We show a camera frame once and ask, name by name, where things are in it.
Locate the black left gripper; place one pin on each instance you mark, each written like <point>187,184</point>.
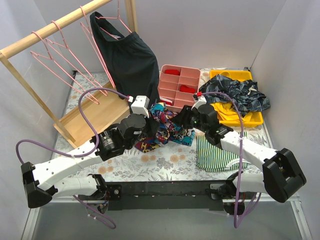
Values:
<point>153,125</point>

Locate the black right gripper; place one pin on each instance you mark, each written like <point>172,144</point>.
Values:
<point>182,117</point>

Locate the colourful comic print shorts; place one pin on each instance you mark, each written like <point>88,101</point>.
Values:
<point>167,131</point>

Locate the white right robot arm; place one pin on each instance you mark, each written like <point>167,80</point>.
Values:
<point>281,175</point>

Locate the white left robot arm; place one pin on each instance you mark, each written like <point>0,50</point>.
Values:
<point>48,180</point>

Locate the green white striped shorts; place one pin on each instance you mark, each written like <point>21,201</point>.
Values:
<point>213,159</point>

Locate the black shorts on hanger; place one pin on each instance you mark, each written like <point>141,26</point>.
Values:
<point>131,63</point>

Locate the dark patterned shorts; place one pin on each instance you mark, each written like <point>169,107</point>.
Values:
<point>245,93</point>

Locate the red white sock lower compartment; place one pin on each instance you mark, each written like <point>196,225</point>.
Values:
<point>166,101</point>

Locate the floral table mat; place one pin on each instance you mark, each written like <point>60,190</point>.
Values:
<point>172,161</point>

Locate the red sock middle compartment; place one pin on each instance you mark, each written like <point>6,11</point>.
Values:
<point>187,89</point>

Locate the pink divided organizer box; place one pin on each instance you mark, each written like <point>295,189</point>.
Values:
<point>169,86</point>

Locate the yellow garment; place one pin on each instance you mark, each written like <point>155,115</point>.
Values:
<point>226,112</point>

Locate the red sock upper compartment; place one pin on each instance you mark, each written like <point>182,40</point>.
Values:
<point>174,72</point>

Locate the wooden clothes rack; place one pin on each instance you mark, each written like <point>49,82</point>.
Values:
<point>102,109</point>

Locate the yellow plastic tray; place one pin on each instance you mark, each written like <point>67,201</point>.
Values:
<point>240,75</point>

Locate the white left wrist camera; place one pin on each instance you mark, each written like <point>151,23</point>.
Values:
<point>139,105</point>

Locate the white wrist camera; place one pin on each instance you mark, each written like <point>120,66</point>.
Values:
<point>139,105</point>
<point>198,101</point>

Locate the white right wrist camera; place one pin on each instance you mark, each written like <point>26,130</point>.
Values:
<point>198,101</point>

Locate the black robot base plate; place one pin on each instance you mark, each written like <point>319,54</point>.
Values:
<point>156,195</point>

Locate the pink wire hanger middle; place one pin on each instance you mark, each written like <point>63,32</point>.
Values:
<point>90,78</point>

